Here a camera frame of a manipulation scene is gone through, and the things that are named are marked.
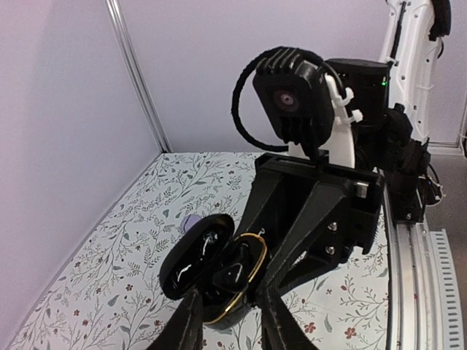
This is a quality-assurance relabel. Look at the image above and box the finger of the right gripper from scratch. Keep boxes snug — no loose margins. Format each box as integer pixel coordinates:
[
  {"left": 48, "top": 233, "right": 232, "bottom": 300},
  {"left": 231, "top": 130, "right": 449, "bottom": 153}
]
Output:
[{"left": 235, "top": 160, "right": 291, "bottom": 248}]

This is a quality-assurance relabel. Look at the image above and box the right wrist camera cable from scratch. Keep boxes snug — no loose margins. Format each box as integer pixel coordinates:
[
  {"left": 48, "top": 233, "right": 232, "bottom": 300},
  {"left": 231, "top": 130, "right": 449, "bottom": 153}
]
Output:
[{"left": 229, "top": 45, "right": 325, "bottom": 154}]

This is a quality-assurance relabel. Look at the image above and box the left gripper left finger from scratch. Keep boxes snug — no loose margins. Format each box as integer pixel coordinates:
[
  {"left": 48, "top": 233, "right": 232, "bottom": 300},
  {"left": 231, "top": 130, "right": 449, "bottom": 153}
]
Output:
[{"left": 147, "top": 289, "right": 204, "bottom": 350}]

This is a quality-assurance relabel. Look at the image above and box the black screw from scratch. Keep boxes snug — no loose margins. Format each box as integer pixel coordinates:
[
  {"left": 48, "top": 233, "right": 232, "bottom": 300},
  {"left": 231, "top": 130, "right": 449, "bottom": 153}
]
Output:
[{"left": 212, "top": 262, "right": 252, "bottom": 293}]

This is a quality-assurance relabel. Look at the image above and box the black earbud charging case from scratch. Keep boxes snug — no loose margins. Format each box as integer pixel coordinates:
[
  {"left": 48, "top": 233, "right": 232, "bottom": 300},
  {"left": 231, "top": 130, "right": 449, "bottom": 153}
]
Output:
[{"left": 159, "top": 214, "right": 269, "bottom": 330}]

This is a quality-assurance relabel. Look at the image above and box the right aluminium corner post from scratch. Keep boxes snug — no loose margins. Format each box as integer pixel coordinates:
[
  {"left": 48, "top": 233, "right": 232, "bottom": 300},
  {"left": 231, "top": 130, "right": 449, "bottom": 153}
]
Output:
[{"left": 106, "top": 0, "right": 173, "bottom": 153}]

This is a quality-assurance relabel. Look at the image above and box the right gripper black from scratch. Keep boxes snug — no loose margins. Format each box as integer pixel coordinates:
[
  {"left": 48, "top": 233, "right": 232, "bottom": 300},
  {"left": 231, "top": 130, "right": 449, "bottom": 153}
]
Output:
[{"left": 255, "top": 57, "right": 431, "bottom": 292}]

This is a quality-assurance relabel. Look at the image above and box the purple earbud charging case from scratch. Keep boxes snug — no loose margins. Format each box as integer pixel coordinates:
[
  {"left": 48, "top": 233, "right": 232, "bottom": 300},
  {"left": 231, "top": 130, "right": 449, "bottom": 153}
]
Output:
[{"left": 180, "top": 214, "right": 202, "bottom": 235}]

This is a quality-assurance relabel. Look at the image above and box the aluminium front rail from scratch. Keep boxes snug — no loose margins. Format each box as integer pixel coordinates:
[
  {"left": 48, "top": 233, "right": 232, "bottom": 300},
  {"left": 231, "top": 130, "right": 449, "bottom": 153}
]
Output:
[{"left": 383, "top": 193, "right": 466, "bottom": 350}]

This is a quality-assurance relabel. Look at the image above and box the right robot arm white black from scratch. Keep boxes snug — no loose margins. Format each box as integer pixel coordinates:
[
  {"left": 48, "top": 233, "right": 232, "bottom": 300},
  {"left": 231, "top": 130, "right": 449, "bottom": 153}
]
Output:
[{"left": 231, "top": 1, "right": 451, "bottom": 295}]

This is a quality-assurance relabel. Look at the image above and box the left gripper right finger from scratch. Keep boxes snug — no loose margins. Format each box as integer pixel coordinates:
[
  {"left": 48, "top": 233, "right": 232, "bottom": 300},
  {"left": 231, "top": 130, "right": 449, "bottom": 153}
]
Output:
[{"left": 260, "top": 284, "right": 318, "bottom": 350}]

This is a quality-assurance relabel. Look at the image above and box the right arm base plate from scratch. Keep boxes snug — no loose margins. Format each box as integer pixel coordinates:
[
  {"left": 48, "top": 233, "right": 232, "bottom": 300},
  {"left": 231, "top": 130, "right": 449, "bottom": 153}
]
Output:
[{"left": 383, "top": 139, "right": 444, "bottom": 225}]

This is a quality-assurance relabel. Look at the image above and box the floral table mat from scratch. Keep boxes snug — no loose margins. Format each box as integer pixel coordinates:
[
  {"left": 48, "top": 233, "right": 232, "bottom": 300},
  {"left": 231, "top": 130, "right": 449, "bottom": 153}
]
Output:
[{"left": 9, "top": 152, "right": 389, "bottom": 349}]

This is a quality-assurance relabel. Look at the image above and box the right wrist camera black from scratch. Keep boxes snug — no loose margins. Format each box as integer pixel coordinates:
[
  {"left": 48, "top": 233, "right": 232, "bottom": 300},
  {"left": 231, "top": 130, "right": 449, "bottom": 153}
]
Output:
[{"left": 251, "top": 49, "right": 366, "bottom": 168}]

